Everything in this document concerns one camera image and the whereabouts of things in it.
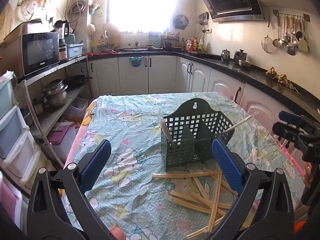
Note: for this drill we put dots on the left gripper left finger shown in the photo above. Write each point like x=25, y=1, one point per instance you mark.
x=47, y=217

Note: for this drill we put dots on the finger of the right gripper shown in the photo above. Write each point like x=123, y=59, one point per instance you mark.
x=290, y=118

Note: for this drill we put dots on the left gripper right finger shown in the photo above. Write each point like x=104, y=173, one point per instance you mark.
x=263, y=208

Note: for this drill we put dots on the dark green utensil basket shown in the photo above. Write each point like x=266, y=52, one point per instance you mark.
x=193, y=127

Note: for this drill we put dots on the person's right hand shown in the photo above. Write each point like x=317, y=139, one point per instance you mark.
x=308, y=176

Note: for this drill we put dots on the person's left hand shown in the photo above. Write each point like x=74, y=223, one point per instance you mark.
x=117, y=232

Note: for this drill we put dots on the bunch of bananas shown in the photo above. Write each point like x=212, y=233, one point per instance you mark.
x=280, y=78

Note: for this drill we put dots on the plastic drawer tower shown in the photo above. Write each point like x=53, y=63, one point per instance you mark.
x=19, y=155

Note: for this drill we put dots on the steel ladle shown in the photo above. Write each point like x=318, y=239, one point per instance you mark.
x=277, y=42

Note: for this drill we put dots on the dark metal pot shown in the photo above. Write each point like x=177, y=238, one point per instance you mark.
x=240, y=58

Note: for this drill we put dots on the purple lidded container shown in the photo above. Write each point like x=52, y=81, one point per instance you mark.
x=61, y=138

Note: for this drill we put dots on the steel kettle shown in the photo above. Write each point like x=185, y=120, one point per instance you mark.
x=225, y=55

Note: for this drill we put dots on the metal shelf rack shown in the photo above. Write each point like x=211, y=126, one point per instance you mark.
x=30, y=96

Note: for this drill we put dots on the red condiment bottle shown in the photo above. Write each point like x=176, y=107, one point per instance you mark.
x=192, y=44

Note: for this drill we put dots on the stacked steel pots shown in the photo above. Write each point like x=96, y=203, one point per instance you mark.
x=55, y=93

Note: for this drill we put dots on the black range hood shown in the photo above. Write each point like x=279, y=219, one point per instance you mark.
x=234, y=10

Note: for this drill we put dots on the black frying pan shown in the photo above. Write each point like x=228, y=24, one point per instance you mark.
x=76, y=80

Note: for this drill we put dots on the blue hanging basket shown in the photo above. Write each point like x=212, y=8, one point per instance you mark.
x=136, y=60

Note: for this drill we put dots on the blue plastic box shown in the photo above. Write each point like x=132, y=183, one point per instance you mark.
x=74, y=50

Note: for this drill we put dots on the black microwave oven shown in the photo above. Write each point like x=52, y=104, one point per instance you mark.
x=30, y=53

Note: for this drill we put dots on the black blender jug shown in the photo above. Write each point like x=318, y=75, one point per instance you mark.
x=63, y=28

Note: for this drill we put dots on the wire skimmer strainer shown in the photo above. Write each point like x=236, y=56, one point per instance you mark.
x=267, y=42

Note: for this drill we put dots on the small wall fan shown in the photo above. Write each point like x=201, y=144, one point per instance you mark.
x=180, y=22

